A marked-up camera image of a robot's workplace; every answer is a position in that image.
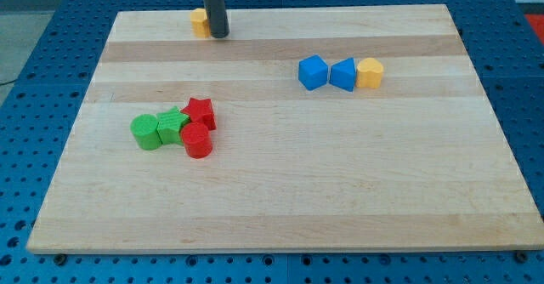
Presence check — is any yellow hexagon block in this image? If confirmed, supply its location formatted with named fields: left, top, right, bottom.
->
left=190, top=8, right=211, bottom=38

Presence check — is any wooden board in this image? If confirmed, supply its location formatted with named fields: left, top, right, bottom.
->
left=27, top=4, right=543, bottom=254

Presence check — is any blue cube block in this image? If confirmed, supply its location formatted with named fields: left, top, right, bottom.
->
left=298, top=54, right=328, bottom=91

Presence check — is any red star block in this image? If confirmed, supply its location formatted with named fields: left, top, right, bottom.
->
left=180, top=98, right=217, bottom=131

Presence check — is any red cylinder block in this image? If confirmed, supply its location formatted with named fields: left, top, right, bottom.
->
left=180, top=122, right=213, bottom=158

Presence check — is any blue triangle block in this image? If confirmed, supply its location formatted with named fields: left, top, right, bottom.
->
left=329, top=58, right=356, bottom=92

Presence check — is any green star block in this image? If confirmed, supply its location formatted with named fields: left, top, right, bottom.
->
left=156, top=106, right=190, bottom=145

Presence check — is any yellow heart block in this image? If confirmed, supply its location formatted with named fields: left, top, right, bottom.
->
left=355, top=58, right=384, bottom=88

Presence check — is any green cylinder block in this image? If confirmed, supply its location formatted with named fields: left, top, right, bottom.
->
left=130, top=114, right=162, bottom=151

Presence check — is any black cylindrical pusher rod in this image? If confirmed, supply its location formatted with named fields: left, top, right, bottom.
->
left=203, top=0, right=230, bottom=38

